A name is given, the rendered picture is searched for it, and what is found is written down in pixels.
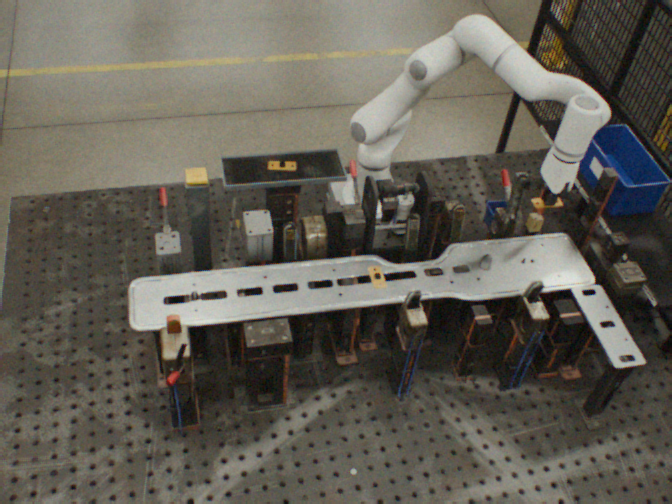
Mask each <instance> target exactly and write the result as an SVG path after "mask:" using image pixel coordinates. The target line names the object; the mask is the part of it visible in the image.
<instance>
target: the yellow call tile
mask: <svg viewBox="0 0 672 504"><path fill-rule="evenodd" d="M185 171H186V180H187V185H190V184H203V183H207V182H208V181H207V174H206V168H193V169H186V170H185Z"/></svg>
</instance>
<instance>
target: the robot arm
mask: <svg viewBox="0 0 672 504"><path fill-rule="evenodd" d="M476 56H478V57H479V58H480V59H481V60H482V61H484V62H485V63H486V64H487V65H488V66H489V67H490V68H491V69H492V70H493V71H494V72H495V73H496V74H497V75H498V76H499V77H500V78H502V79H503V80H504V81H505V82H506V83H507V84H508V85H509V86H510V87H511V88H512V89H513V90H515V91H516V92H517V93H518V94H519V95H520V96H521V97H522V98H524V99H525V100H527V101H538V100H554V101H558V102H561V103H563V104H565V105H567V106H568V107H567V109H566V112H565V115H564V117H563V120H562V122H561V125H560V128H559V130H558V133H557V136H556V138H555V141H554V144H553V146H552V148H551V150H550V151H549V153H548V155H547V157H546V159H545V161H544V163H543V166H542V168H541V174H542V176H543V178H544V180H545V184H544V187H545V188H544V190H543V193H542V196H541V199H542V200H544V198H546V201H545V203H544V205H545V206H550V205H555V204H556V201H557V199H558V197H559V198H560V199H566V195H567V192H569V191H570V190H571V188H572V185H573V183H574V180H575V177H576V174H577V171H578V166H579V161H580V160H581V159H583V157H584V155H585V152H586V150H587V147H588V145H589V143H590V141H591V138H592V137H593V135H594V134H595V132H596V131H597V130H598V129H600V128H601V127H602V126H604V125H605V124H606V123H607V122H608V120H609V119H610V116H611V111H610V108H609V106H608V105H607V103H606V102H605V101H604V100H603V99H602V98H601V97H600V96H599V95H598V94H597V93H596V92H595V91H594V90H593V89H592V88H590V87H589V86H588V85H587V84H585V83H584V82H582V81H581V80H579V79H577V78H574V77H572V76H568V75H564V74H558V73H551V72H548V71H546V70H545V69H544V68H542V67H541V66H540V65H539V64H538V63H537V62H536V61H535V60H534V59H533V58H532V57H531V56H530V55H529V54H528V53H527V52H526V51H525V50H524V49H523V48H521V47H520V46H519V45H518V44H517V43H516V42H515V41H514V40H513V39H512V38H511V37H510V36H509V35H508V34H506V33H505V32H504V31H503V30H502V29H501V28H500V27H499V26H498V25H497V24H496V23H495V22H493V21H492V20H491V19H489V18H488V17H485V16H483V15H471V16H468V17H466V18H464V19H462V20H460V21H459V22H458V23H456V25H455V26H454V29H453V30H452V31H450V32H449V33H447V34H446V35H444V36H442V37H440V38H438V39H436V40H434V41H433V42H431V43H429V44H427V45H425V46H423V47H422V48H420V49H419V50H417V51H416V52H415V53H413V54H412V55H411V56H410V57H409V58H408V59H407V61H406V62H405V66H404V67H405V71H404V72H403V73H402V74H401V75H400V76H399V77H398V78H397V80H396V81H395V82H394V83H393V84H392V85H390V86H389V87H388V88H387V89H386V90H385V91H383V92H382V93H381V94H379V95H378V96H377V97H375V98H374V99H373V100H372V101H370V102H369V103H368V104H366V105H365V106H363V107H362V108H361V109H359V110H358V111H357V112H356V113H355V114H354V116H353V117H352V119H351V122H350V131H351V134H352V136H353V138H354V139H355V140H356V141H357V142H359V143H360V145H359V147H358V152H357V159H356V169H357V176H358V177H357V184H358V191H359V195H360V196H361V203H362V196H363V190H364V183H365V178H366V176H370V175H371V176H373V177H374V179H375V182H376V180H380V179H388V173H389V168H390V162H391V156H392V153H393V151H394V149H395V147H396V146H397V145H398V143H399V142H400V140H401V139H402V137H403V135H404V134H405V132H406V130H407V128H408V126H409V124H410V120H411V115H412V110H411V109H413V108H414V107H415V106H416V105H417V104H418V103H419V102H420V101H421V100H422V99H424V98H425V97H426V96H427V95H428V93H429V92H430V90H431V88H432V84H433V83H435V82H436V81H437V80H439V79H440V78H442V77H443V76H445V75H446V74H448V73H450V72H452V71H453V70H455V69H457V68H458V67H460V66H462V65H464V64H465V63H467V62H468V61H470V60H471V59H473V58H474V57H476ZM354 196H355V191H354V184H353V180H352V181H350V182H348V183H347V184H346V185H345V187H344V189H343V193H342V198H343V201H344V203H345V204H355V202H354Z"/></svg>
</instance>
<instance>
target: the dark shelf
mask: <svg viewBox="0 0 672 504"><path fill-rule="evenodd" d="M562 120H563V119H560V120H544V121H540V123H539V126H538V127H539V129H540V130H541V132H542V133H543V135H544V136H545V138H546V140H547V141H548V143H549V144H550V146H551V147H552V146H553V144H554V141H555V138H556V136H557V133H558V130H559V128H560V125H561V122H562ZM574 183H575V185H576V186H577V188H578V189H579V191H580V193H581V194H582V196H583V197H584V199H585V200H586V202H587V203H588V202H589V201H588V198H589V196H593V192H594V189H593V188H592V187H591V185H590V184H589V182H588V181H587V179H586V178H585V176H584V175H583V173H582V172H581V170H580V169H579V167H578V171H577V174H576V177H575V180H574ZM598 221H599V222H600V224H601V225H602V227H603V228H604V230H605V232H606V233H607V235H608V234H609V233H619V232H623V233H624V235H625V236H626V238H627V239H628V241H629V242H630V245H629V246H628V248H627V250H626V252H625V254H624V256H623V257H622V258H623V260H624V261H625V263H626V262H636V264H637V265H638V267H639V268H640V270H641V271H642V273H643V274H644V276H645V277H646V279H647V280H646V282H645V284H644V287H643V288H642V289H643V291H644V292H645V294H646V295H647V297H648V299H649V300H650V302H651V303H652V305H653V306H654V308H655V309H656V311H657V312H659V313H660V312H667V311H672V225H671V224H670V222H669V221H668V219H667V218H666V217H665V215H664V214H663V213H662V211H661V210H660V209H659V207H658V206H656V208H655V209H654V211H653V212H646V213H637V214H627V215H618V216H612V215H611V214H610V213H609V212H608V210H607V209H606V207H605V206H604V208H603V210H602V212H601V215H600V217H599V219H598Z"/></svg>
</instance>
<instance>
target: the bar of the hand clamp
mask: <svg viewBox="0 0 672 504"><path fill-rule="evenodd" d="M528 177H529V176H528V174H527V173H526V172H517V173H515V176H514V180H513V184H512V188H511V192H510V197H509V201H508V205H507V209H506V212H507V214H508V221H507V223H509V220H510V216H511V212H512V210H514V214H515V218H513V220H514V222H517V220H518V217H519V213H520V209H521V205H522V201H523V197H524V193H525V189H526V188H528V187H529V186H530V181H529V180H528Z"/></svg>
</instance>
